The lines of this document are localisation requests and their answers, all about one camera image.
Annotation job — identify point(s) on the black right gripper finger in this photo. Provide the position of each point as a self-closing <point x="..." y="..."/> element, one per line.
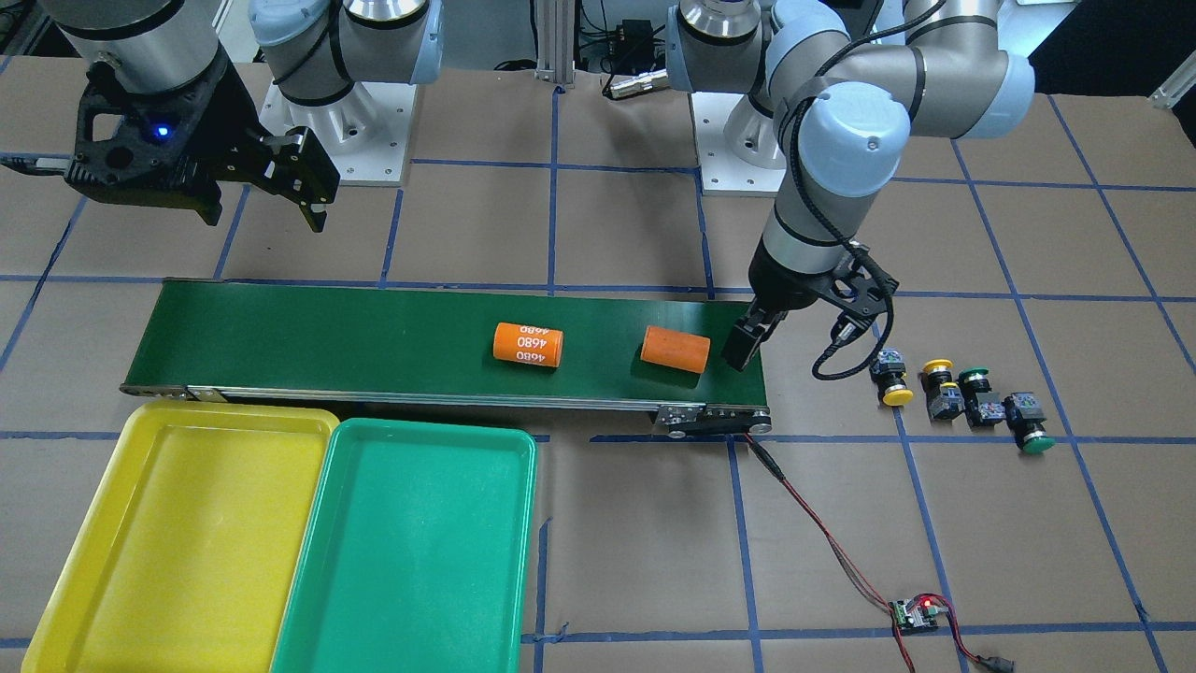
<point x="295" y="165"/>
<point x="39" y="167"/>

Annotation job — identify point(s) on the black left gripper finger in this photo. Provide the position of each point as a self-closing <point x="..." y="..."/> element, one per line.
<point x="747" y="336"/>

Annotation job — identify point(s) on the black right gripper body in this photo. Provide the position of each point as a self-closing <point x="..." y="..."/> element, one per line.
<point x="227" y="133"/>

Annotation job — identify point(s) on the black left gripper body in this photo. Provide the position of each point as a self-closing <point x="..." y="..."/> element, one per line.
<point x="778" y="284"/>

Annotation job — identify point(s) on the plain orange cylinder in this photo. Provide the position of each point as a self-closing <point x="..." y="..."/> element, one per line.
<point x="674" y="349"/>

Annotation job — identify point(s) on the yellow push button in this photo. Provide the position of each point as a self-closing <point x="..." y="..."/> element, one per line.
<point x="888" y="372"/>
<point x="942" y="394"/>

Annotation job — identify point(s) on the orange cylinder marked 4680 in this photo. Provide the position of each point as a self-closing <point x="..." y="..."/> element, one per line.
<point x="527" y="344"/>

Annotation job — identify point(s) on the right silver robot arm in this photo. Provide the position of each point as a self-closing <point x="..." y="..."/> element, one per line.
<point x="317" y="50"/>

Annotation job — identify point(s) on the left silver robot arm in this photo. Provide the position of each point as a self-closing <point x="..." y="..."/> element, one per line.
<point x="843" y="110"/>

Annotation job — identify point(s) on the green conveyor belt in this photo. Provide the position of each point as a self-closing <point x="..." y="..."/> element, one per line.
<point x="215" y="340"/>

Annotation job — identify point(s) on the green push button middle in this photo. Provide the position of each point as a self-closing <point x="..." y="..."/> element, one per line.
<point x="983" y="406"/>

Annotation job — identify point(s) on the green push button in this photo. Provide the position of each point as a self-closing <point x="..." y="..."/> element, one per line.
<point x="983" y="406"/>
<point x="1025" y="417"/>

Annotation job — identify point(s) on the green push button outer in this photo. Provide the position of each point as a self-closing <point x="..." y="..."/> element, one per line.
<point x="1025" y="417"/>

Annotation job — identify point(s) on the small motor controller board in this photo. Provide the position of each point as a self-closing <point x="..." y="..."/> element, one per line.
<point x="921" y="613"/>

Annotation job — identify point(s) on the green plastic tray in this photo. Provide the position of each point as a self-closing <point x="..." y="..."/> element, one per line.
<point x="415" y="555"/>

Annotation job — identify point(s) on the yellow plastic tray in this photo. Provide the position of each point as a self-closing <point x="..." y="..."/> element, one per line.
<point x="187" y="553"/>

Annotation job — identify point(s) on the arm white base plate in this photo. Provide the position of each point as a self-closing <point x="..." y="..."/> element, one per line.
<point x="737" y="146"/>
<point x="367" y="134"/>

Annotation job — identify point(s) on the aluminium frame post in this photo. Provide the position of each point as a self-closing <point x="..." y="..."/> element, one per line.
<point x="555" y="33"/>

